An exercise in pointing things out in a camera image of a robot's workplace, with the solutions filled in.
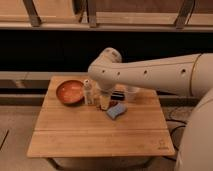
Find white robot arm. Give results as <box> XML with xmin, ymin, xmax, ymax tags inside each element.
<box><xmin>88</xmin><ymin>48</ymin><xmax>213</xmax><ymax>171</ymax></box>

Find white ceramic cup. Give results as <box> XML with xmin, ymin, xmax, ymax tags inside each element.
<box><xmin>124</xmin><ymin>86</ymin><xmax>139</xmax><ymax>102</ymax></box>

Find dark red chili pepper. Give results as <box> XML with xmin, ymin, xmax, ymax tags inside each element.
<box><xmin>109</xmin><ymin>101</ymin><xmax>118</xmax><ymax>107</ymax></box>

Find blue sponge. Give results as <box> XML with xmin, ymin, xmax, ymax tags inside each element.
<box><xmin>106</xmin><ymin>103</ymin><xmax>127</xmax><ymax>120</ymax></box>

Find clear plastic bottle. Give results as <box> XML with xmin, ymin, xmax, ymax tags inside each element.
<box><xmin>83</xmin><ymin>79</ymin><xmax>94</xmax><ymax>105</ymax></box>

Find wooden folding table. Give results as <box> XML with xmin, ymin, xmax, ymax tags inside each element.
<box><xmin>27</xmin><ymin>76</ymin><xmax>175</xmax><ymax>158</ymax></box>

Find orange wooden bowl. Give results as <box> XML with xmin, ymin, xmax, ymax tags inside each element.
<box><xmin>56</xmin><ymin>80</ymin><xmax>84</xmax><ymax>105</ymax></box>

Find black floor cables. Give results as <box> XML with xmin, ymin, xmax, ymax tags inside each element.
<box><xmin>165</xmin><ymin>108</ymin><xmax>188</xmax><ymax>151</ymax></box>

